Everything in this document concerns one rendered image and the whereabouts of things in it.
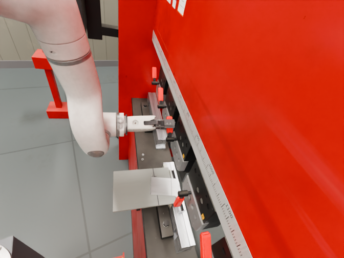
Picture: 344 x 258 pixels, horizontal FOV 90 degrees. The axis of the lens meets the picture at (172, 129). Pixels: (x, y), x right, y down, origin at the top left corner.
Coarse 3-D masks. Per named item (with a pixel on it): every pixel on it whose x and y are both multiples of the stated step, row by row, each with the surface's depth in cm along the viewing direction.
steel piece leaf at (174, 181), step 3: (171, 180) 82; (174, 180) 82; (177, 180) 83; (171, 183) 81; (174, 183) 81; (177, 183) 82; (171, 186) 80; (174, 186) 80; (177, 186) 80; (171, 189) 79; (174, 189) 79; (177, 189) 79; (171, 192) 78; (174, 192) 78; (177, 192) 78; (174, 195) 77; (177, 195) 77
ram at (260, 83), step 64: (192, 0) 52; (256, 0) 28; (320, 0) 19; (192, 64) 53; (256, 64) 28; (320, 64) 19; (256, 128) 29; (320, 128) 20; (256, 192) 29; (320, 192) 20; (256, 256) 29; (320, 256) 20
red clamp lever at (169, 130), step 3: (168, 117) 66; (171, 117) 66; (168, 129) 65; (171, 129) 65; (168, 132) 65; (171, 132) 66; (168, 135) 65; (168, 138) 65; (171, 138) 65; (174, 138) 66; (168, 141) 65; (171, 141) 65
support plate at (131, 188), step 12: (156, 168) 85; (168, 168) 87; (120, 180) 77; (132, 180) 78; (144, 180) 79; (120, 192) 73; (132, 192) 74; (144, 192) 75; (120, 204) 70; (132, 204) 71; (144, 204) 72; (156, 204) 73; (168, 204) 75
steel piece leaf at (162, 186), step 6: (150, 180) 79; (156, 180) 80; (162, 180) 81; (168, 180) 82; (150, 186) 76; (156, 186) 78; (162, 186) 79; (168, 186) 80; (150, 192) 74; (156, 192) 76; (162, 192) 77; (168, 192) 77
